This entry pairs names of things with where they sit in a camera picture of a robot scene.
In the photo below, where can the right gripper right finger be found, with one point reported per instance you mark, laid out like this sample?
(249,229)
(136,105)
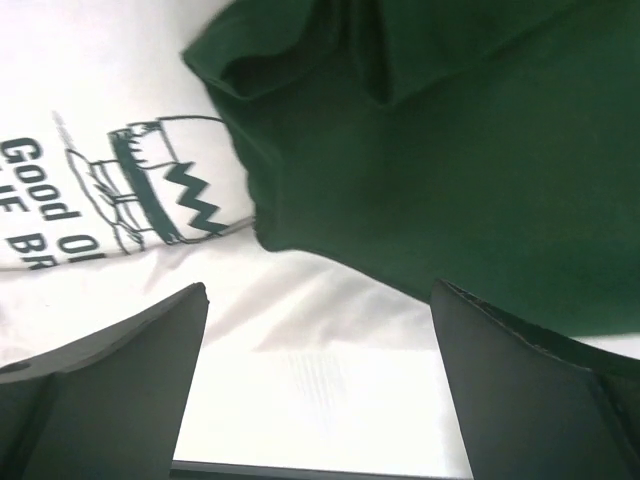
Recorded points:
(530,402)

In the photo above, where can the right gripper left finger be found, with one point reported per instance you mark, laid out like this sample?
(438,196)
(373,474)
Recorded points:
(109,405)

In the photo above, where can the white and green t-shirt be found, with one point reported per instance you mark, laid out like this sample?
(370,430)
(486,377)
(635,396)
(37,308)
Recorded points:
(318,164)

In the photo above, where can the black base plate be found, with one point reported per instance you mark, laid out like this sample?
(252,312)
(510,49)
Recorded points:
(216,471)

